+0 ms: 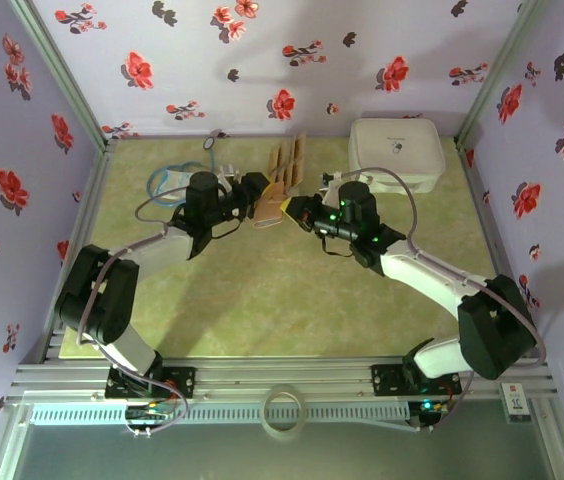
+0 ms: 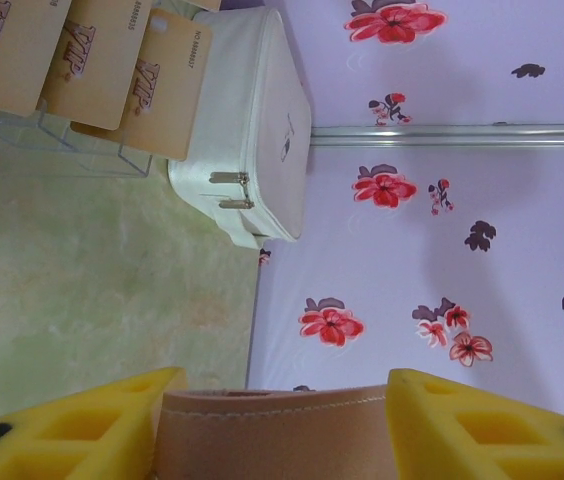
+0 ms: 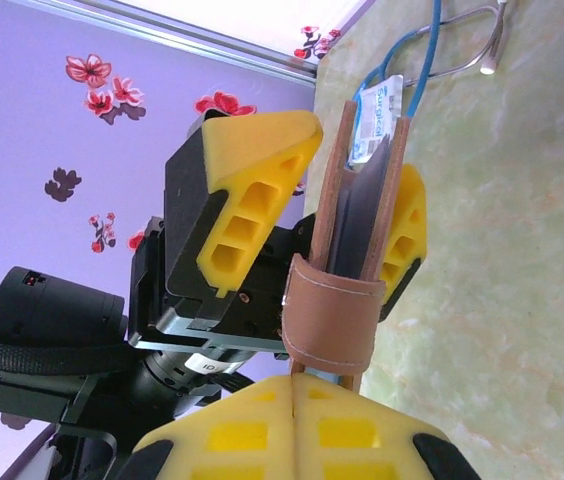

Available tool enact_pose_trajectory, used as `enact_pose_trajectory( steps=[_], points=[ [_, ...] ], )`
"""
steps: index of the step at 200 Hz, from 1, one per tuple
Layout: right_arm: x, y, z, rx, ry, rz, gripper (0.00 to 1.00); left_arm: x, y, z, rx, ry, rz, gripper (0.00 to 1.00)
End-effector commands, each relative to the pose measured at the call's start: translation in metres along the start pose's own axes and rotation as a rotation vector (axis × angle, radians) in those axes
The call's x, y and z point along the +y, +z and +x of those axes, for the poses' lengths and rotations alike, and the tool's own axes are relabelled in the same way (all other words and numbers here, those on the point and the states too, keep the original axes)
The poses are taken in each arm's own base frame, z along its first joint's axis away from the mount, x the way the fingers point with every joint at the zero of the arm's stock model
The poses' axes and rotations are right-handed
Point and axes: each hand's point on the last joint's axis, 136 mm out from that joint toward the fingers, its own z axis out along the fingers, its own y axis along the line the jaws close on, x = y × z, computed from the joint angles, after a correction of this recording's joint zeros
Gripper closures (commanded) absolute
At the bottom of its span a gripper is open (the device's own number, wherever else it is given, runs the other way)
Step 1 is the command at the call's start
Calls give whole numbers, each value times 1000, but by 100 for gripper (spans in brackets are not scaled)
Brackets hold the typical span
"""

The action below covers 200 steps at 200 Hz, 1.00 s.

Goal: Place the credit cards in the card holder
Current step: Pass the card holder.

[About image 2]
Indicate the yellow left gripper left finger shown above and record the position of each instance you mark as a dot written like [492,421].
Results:
[62,440]

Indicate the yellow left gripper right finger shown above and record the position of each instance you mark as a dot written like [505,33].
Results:
[462,440]

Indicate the brown leather card holder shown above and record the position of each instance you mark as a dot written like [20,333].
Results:
[272,435]

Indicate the gold VIP card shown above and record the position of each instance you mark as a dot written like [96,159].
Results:
[97,85]
[7,60]
[167,100]

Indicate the wooden slatted rack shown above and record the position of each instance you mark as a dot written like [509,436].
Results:
[87,155]

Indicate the white zip case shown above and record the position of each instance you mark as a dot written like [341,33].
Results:
[242,125]

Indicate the aluminium frame post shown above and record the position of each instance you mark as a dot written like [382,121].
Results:
[462,136]

